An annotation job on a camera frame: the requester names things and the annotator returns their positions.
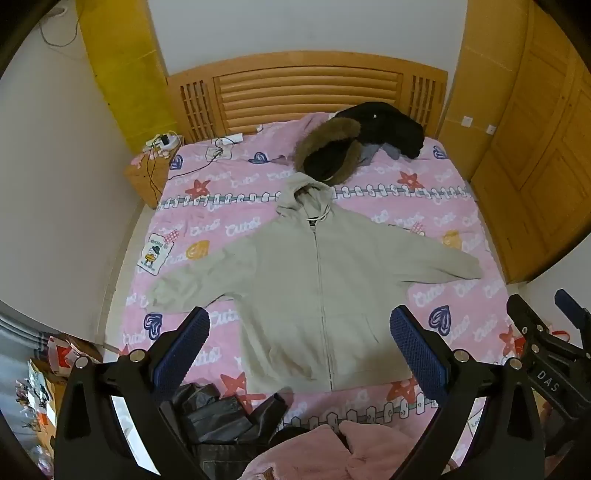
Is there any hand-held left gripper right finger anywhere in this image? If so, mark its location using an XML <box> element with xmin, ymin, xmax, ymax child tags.
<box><xmin>389</xmin><ymin>305</ymin><xmax>548</xmax><ymax>480</ymax></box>

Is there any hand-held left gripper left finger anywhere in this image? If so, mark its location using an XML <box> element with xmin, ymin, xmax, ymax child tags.
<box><xmin>54</xmin><ymin>306</ymin><xmax>218</xmax><ymax>480</ymax></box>

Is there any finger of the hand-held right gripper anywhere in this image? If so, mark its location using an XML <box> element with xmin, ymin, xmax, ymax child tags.
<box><xmin>506</xmin><ymin>294</ymin><xmax>555</xmax><ymax>354</ymax></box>
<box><xmin>554</xmin><ymin>289</ymin><xmax>591</xmax><ymax>337</ymax></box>

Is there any beige zip hoodie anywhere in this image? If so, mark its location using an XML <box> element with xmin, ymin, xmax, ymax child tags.
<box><xmin>147</xmin><ymin>172</ymin><xmax>484</xmax><ymax>394</ymax></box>

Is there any black leather jacket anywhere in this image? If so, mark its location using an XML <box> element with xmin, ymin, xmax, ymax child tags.
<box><xmin>170</xmin><ymin>383</ymin><xmax>296</xmax><ymax>480</ymax></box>

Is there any pile of assorted clutter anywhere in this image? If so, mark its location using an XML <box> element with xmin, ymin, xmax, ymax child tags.
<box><xmin>13</xmin><ymin>332</ymin><xmax>103</xmax><ymax>445</ymax></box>

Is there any pink fluffy garment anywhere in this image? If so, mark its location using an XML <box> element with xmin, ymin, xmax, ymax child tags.
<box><xmin>241</xmin><ymin>422</ymin><xmax>463</xmax><ymax>480</ymax></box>

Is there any pink printed bed sheet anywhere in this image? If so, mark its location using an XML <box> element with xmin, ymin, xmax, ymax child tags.
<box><xmin>104</xmin><ymin>111</ymin><xmax>528</xmax><ymax>480</ymax></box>

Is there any wooden wardrobe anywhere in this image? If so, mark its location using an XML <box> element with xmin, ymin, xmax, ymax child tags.
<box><xmin>470</xmin><ymin>0</ymin><xmax>591</xmax><ymax>285</ymax></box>

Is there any wooden nightstand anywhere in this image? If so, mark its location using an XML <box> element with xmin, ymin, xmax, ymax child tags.
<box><xmin>123</xmin><ymin>151</ymin><xmax>184</xmax><ymax>211</ymax></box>

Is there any grey garment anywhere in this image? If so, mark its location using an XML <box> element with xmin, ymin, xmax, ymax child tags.
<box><xmin>360</xmin><ymin>141</ymin><xmax>403</xmax><ymax>163</ymax></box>

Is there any white round device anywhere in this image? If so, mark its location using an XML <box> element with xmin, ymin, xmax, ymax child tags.
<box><xmin>143</xmin><ymin>133</ymin><xmax>179</xmax><ymax>158</ymax></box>

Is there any black parka with fur hood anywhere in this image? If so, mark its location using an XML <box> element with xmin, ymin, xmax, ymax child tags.
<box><xmin>293</xmin><ymin>102</ymin><xmax>426</xmax><ymax>185</ymax></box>

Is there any tan wooden side panel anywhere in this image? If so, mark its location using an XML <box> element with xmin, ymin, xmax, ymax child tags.
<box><xmin>438</xmin><ymin>0</ymin><xmax>530</xmax><ymax>182</ymax></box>

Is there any wooden slatted headboard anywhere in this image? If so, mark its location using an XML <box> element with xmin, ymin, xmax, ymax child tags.
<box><xmin>166</xmin><ymin>65</ymin><xmax>450</xmax><ymax>145</ymax></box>

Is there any yellow wooden side panel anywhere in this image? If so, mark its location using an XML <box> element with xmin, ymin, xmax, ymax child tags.
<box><xmin>75</xmin><ymin>0</ymin><xmax>179</xmax><ymax>156</ymax></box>

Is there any black cable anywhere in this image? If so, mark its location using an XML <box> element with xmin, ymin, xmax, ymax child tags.
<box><xmin>139</xmin><ymin>135</ymin><xmax>222</xmax><ymax>197</ymax></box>

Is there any grey wall cable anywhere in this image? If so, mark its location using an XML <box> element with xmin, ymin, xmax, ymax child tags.
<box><xmin>39</xmin><ymin>0</ymin><xmax>86</xmax><ymax>49</ymax></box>

